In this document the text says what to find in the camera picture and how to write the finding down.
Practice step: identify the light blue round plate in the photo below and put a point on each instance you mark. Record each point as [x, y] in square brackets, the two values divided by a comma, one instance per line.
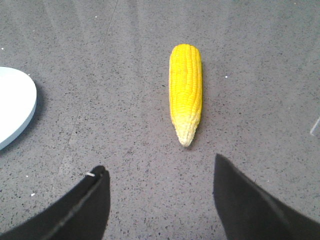
[18, 101]

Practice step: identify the yellow corn cob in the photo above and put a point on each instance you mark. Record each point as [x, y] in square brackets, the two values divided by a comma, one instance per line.
[185, 91]

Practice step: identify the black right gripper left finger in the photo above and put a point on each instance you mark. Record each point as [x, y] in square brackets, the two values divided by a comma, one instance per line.
[81, 214]

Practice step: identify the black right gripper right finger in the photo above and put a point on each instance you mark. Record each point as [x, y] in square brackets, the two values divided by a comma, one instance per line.
[248, 212]

